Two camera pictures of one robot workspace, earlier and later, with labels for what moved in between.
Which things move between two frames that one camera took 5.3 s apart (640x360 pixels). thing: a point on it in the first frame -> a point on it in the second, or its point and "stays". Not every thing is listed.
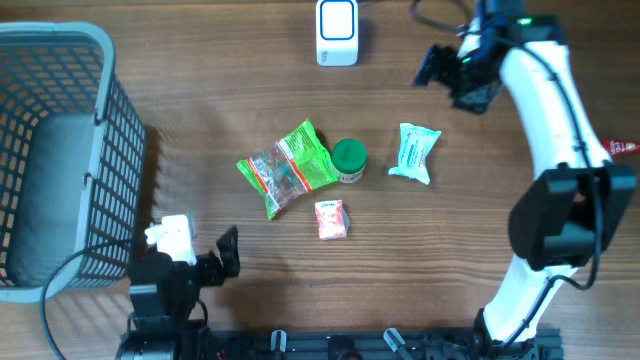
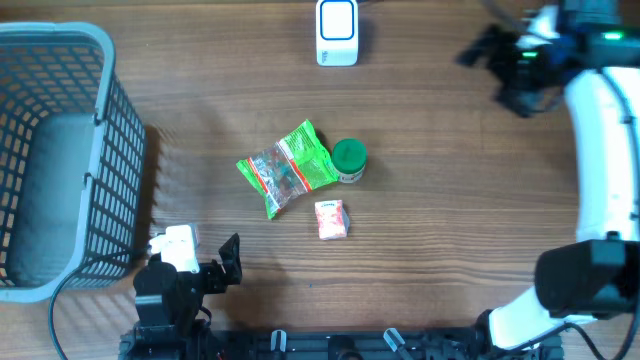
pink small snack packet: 332,219 stays
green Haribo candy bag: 298,163 stays
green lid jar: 349,157 stays
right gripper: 478,98 -> 528,101
